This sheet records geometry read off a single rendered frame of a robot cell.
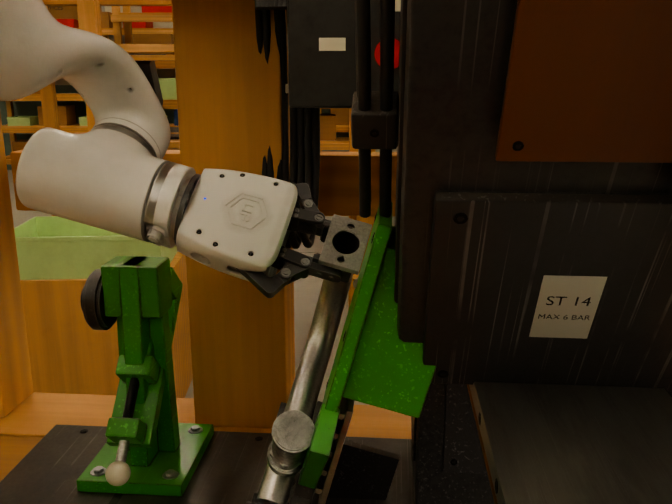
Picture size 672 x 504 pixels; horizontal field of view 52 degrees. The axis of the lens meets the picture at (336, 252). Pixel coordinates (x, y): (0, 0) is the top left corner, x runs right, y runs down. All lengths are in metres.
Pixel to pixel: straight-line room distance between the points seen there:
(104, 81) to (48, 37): 0.11
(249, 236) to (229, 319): 0.35
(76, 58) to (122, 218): 0.15
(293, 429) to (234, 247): 0.18
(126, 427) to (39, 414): 0.35
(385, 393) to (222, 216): 0.23
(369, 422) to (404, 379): 0.47
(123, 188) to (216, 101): 0.29
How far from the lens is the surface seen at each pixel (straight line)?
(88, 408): 1.18
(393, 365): 0.60
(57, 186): 0.70
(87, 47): 0.67
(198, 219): 0.67
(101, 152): 0.71
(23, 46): 0.62
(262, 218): 0.67
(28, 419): 1.17
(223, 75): 0.94
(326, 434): 0.60
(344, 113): 10.00
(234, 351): 1.01
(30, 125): 10.75
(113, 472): 0.85
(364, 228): 0.68
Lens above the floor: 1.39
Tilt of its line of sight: 14 degrees down
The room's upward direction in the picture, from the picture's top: straight up
